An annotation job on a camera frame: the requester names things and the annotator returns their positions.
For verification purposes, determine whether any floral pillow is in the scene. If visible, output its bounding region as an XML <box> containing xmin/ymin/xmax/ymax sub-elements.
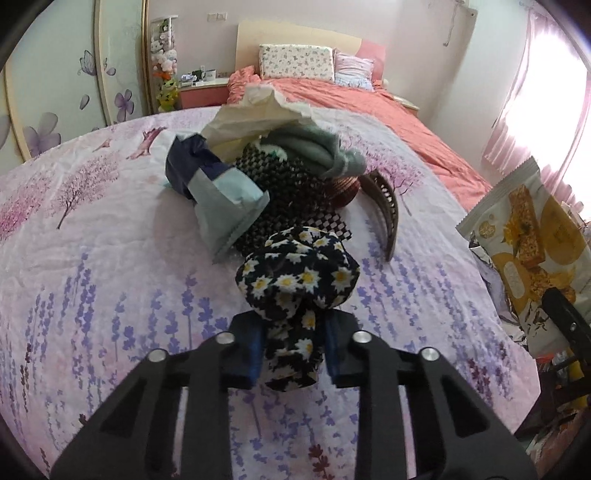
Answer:
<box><xmin>259</xmin><ymin>44</ymin><xmax>336</xmax><ymax>84</ymax></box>

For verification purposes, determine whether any daisy print scrunchie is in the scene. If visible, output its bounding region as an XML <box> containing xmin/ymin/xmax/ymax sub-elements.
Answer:
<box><xmin>235</xmin><ymin>226</ymin><xmax>361</xmax><ymax>393</ymax></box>

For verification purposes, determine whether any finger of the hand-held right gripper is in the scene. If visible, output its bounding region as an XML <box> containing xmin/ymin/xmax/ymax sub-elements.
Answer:
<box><xmin>540</xmin><ymin>288</ymin><xmax>591</xmax><ymax>370</ymax></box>

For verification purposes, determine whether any pink nightstand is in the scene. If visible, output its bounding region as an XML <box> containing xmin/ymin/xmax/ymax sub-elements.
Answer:
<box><xmin>178</xmin><ymin>76</ymin><xmax>230</xmax><ymax>110</ymax></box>

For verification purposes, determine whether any shiny foil wrapper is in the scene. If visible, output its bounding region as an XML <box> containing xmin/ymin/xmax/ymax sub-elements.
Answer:
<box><xmin>468</xmin><ymin>231</ymin><xmax>513</xmax><ymax>324</ymax></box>

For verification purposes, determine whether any beige pink headboard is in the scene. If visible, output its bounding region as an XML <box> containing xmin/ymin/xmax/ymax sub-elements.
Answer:
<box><xmin>236</xmin><ymin>19</ymin><xmax>386</xmax><ymax>81</ymax></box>

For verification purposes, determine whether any black checkered cloth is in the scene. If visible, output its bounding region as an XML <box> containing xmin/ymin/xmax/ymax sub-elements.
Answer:
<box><xmin>233</xmin><ymin>142</ymin><xmax>354</xmax><ymax>259</ymax></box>

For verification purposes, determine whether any pink curtain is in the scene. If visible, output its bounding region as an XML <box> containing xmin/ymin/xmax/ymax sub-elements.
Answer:
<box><xmin>482</xmin><ymin>7</ymin><xmax>591</xmax><ymax>213</ymax></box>

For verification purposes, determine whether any white yellow snack packet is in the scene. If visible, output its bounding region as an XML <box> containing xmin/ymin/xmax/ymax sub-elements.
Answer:
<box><xmin>455</xmin><ymin>156</ymin><xmax>591</xmax><ymax>358</ymax></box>

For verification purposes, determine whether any flower print wardrobe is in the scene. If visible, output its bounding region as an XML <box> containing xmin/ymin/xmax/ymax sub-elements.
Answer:
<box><xmin>0</xmin><ymin>0</ymin><xmax>151</xmax><ymax>162</ymax></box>

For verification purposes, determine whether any pink striped pillow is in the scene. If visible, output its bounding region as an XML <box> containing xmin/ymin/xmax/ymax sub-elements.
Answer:
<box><xmin>333</xmin><ymin>52</ymin><xmax>375</xmax><ymax>90</ymax></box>

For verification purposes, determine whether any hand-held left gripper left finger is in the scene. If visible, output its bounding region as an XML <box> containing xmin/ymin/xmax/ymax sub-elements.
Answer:
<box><xmin>50</xmin><ymin>313</ymin><xmax>266</xmax><ymax>480</ymax></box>

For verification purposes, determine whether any clear tube of plush toys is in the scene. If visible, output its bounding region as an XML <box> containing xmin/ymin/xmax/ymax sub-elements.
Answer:
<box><xmin>147</xmin><ymin>15</ymin><xmax>179</xmax><ymax>90</ymax></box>

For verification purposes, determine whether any tree print blanket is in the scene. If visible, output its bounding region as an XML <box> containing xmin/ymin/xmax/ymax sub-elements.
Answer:
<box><xmin>0</xmin><ymin>107</ymin><xmax>543</xmax><ymax>480</ymax></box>

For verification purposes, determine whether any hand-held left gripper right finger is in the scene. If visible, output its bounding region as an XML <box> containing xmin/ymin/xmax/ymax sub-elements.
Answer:
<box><xmin>323</xmin><ymin>310</ymin><xmax>539</xmax><ymax>480</ymax></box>

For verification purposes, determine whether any green cloth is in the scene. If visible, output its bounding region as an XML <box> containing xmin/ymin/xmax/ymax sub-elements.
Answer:
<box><xmin>259</xmin><ymin>122</ymin><xmax>368</xmax><ymax>181</ymax></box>

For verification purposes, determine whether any orange duvet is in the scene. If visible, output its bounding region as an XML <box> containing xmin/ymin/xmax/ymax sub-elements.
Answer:
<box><xmin>226</xmin><ymin>65</ymin><xmax>492</xmax><ymax>213</ymax></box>

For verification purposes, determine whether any green plush toy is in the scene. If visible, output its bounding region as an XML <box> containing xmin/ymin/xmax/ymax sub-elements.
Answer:
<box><xmin>157</xmin><ymin>76</ymin><xmax>181</xmax><ymax>113</ymax></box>

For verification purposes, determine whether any brown hair band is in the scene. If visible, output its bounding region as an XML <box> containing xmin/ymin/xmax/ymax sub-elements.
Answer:
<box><xmin>358</xmin><ymin>170</ymin><xmax>400</xmax><ymax>263</ymax></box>

